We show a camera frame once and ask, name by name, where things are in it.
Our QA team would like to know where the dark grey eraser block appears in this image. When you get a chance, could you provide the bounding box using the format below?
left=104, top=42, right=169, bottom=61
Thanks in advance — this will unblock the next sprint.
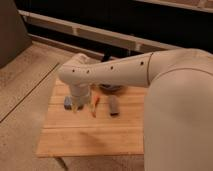
left=109, top=96, right=119, bottom=116

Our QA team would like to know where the wooden table board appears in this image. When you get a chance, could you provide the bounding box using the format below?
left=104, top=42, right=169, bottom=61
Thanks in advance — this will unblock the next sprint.
left=37, top=80, right=146, bottom=157

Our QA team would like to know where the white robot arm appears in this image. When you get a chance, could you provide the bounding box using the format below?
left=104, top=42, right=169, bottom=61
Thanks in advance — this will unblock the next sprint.
left=59, top=48, right=213, bottom=171

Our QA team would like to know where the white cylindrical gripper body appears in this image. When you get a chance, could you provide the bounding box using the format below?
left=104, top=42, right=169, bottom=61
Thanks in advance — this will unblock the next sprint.
left=69, top=84, right=91, bottom=105

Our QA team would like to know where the blue sponge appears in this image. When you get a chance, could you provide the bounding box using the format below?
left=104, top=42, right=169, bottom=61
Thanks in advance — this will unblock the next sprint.
left=64, top=96, right=72, bottom=110

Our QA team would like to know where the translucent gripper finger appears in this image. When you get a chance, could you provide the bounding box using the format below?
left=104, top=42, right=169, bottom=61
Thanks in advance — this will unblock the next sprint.
left=72, top=104, right=79, bottom=112
left=86, top=100, right=92, bottom=108

